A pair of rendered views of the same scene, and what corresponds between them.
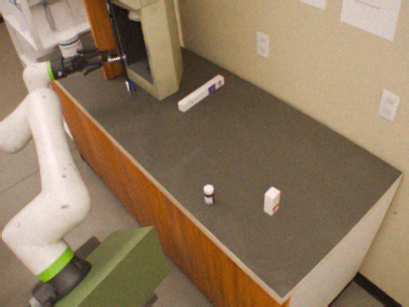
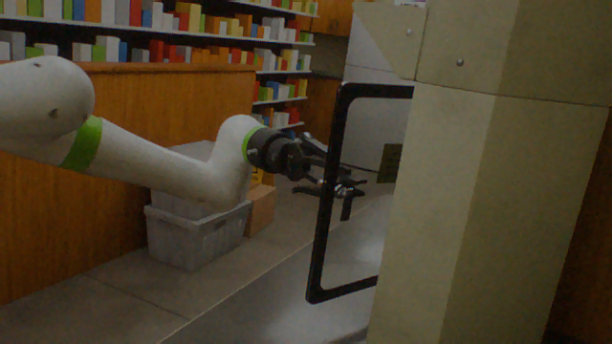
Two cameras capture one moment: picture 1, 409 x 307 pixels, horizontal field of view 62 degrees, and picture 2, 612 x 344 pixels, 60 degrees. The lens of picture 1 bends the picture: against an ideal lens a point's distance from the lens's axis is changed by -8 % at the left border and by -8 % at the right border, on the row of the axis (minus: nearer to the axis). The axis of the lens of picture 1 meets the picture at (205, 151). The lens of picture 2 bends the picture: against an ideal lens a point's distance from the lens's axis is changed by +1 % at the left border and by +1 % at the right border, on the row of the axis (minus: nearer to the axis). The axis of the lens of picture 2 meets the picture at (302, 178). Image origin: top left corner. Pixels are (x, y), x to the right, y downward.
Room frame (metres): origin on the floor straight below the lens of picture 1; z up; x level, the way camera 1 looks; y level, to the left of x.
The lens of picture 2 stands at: (0.93, -0.41, 1.46)
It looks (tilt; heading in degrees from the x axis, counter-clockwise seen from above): 16 degrees down; 60
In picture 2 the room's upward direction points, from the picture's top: 8 degrees clockwise
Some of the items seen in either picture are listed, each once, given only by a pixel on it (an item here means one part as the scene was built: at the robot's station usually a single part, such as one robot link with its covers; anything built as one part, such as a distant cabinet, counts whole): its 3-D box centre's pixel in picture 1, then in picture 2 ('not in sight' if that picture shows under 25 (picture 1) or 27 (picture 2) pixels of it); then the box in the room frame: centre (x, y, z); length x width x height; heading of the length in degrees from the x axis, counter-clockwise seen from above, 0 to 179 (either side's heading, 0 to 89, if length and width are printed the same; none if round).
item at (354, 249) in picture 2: (118, 48); (381, 191); (1.53, 0.34, 1.19); 0.30 x 0.01 x 0.40; 12
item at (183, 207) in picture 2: not in sight; (203, 178); (1.95, 2.60, 0.49); 0.60 x 0.42 x 0.33; 35
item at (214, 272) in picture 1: (184, 166); not in sight; (1.45, 0.12, 0.45); 2.05 x 0.67 x 0.90; 35
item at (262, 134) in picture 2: (59, 68); (270, 151); (1.41, 0.60, 1.20); 0.12 x 0.06 x 0.09; 13
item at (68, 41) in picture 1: (70, 45); not in sight; (2.03, 0.74, 1.02); 0.13 x 0.13 x 0.15
